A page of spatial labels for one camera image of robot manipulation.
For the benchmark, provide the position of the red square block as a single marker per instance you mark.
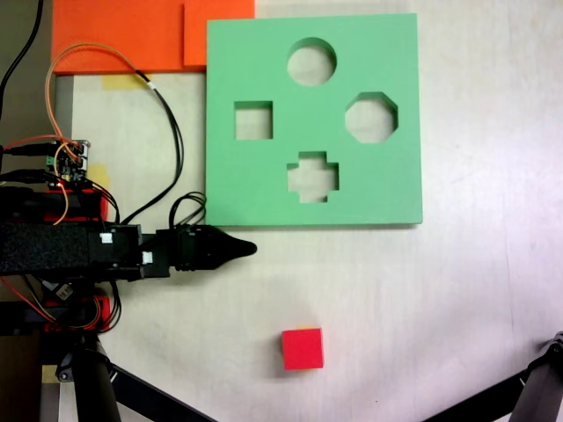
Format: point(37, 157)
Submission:
point(302, 349)

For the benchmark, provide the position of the small orange raised block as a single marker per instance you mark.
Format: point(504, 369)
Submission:
point(220, 31)

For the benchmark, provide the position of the large orange flat block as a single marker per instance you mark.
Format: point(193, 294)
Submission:
point(114, 35)

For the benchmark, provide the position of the small yellow tape piece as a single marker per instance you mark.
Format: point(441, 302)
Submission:
point(100, 172)

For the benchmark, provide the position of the black driver board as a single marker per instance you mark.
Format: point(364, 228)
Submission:
point(61, 291)

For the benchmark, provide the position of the black tripod leg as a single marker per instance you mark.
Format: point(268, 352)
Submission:
point(543, 378)
point(94, 391)
point(479, 400)
point(154, 395)

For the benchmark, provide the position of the green shape sorting board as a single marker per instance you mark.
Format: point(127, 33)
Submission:
point(378, 189)

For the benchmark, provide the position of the wide yellow tape strip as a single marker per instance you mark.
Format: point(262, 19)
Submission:
point(119, 82)

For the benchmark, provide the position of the red printed base bracket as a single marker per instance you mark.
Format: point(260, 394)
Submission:
point(104, 206)
point(104, 307)

